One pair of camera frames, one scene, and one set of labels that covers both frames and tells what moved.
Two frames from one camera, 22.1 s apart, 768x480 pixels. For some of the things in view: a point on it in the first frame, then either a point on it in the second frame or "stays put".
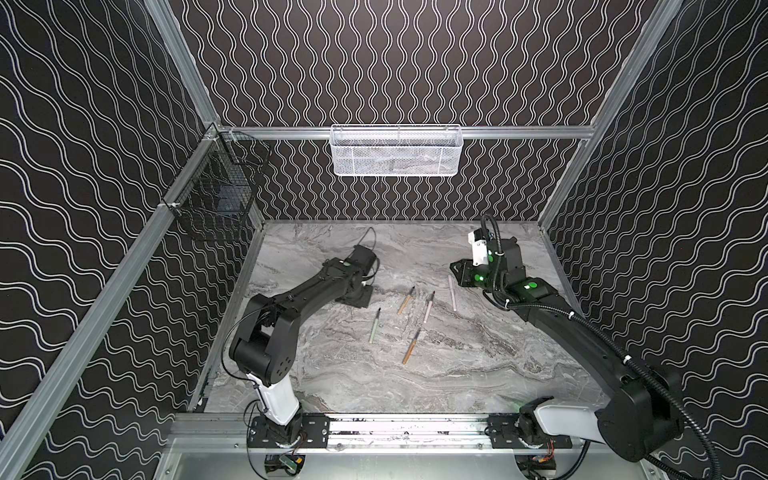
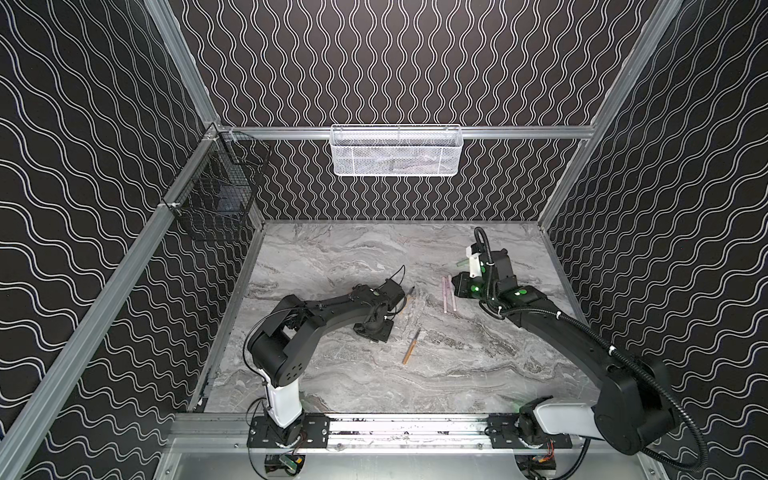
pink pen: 429,307 -> 444,294
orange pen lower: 411,346 stays put
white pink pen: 451,292 stays put
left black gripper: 355,291 -> 377,327
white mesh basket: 396,150 stays put
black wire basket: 218,184 stays put
